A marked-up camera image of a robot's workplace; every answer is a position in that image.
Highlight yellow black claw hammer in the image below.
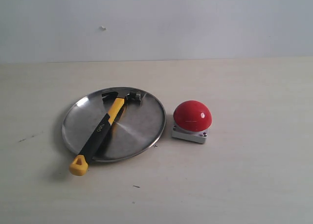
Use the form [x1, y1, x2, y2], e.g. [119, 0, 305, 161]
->
[69, 90, 142, 176]

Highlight round steel plate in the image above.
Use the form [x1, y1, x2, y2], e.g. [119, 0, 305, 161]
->
[62, 87, 166, 163]

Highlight red dome push button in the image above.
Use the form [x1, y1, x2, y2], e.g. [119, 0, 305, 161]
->
[171, 100, 212, 144]

